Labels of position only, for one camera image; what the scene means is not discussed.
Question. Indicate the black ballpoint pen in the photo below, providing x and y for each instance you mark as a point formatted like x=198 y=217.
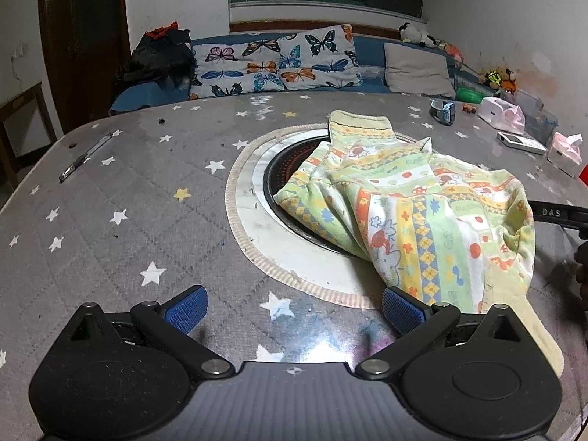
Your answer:
x=84 y=157

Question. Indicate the white remote control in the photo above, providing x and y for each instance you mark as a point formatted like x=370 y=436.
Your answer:
x=522 y=143

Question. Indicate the wooden side table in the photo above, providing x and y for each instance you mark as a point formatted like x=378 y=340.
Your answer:
x=26 y=133

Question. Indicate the person's right hand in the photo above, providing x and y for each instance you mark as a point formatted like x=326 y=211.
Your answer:
x=581 y=259

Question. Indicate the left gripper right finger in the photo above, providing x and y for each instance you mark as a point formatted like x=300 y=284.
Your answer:
x=420 y=328

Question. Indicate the colourful patterned baby garment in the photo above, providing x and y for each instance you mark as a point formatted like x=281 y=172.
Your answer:
x=439 y=228

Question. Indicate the clear plastic storage box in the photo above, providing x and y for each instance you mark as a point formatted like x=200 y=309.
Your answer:
x=539 y=123

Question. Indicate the dark clothes pile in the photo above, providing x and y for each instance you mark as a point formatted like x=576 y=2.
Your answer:
x=162 y=53

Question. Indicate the white tissue pack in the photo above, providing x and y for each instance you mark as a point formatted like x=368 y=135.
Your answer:
x=501 y=115

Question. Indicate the pink tissue box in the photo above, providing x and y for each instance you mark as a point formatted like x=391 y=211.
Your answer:
x=565 y=153

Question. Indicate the white plush toy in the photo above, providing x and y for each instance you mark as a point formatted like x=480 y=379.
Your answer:
x=410 y=34

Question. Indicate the blue sofa bench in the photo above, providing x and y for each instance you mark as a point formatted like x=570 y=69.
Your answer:
x=371 y=58

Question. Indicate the butterfly print pillow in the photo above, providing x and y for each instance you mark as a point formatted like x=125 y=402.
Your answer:
x=321 y=58

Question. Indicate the dark wooden door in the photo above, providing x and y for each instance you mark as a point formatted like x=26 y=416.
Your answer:
x=85 y=45

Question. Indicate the green ball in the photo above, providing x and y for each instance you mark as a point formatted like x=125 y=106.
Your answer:
x=468 y=96

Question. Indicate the beige cushion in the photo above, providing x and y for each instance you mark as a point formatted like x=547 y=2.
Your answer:
x=414 y=71

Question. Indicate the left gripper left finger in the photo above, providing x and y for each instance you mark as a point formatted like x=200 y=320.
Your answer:
x=167 y=327

